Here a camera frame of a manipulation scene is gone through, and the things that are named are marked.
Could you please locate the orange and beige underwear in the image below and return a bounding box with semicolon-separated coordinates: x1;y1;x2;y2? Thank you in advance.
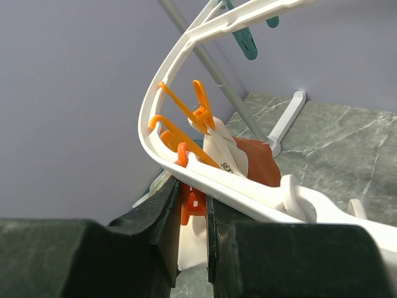
176;117;283;271

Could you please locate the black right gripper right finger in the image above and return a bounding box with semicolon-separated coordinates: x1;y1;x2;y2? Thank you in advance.
206;195;255;284

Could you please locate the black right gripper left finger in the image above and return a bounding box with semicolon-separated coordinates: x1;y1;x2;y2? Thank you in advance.
108;177;181;287

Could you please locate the white clothes rack frame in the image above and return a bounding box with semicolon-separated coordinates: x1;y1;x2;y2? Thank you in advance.
156;0;308;158

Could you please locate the white oval clip hanger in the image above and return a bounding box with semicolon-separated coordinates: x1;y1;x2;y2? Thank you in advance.
138;1;396;278

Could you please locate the orange clip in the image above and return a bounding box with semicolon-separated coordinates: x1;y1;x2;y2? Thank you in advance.
150;115;220;169
158;79;216;136
177;142;207;226

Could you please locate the teal clip left side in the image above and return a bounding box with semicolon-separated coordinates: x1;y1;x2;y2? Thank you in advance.
221;0;259;61

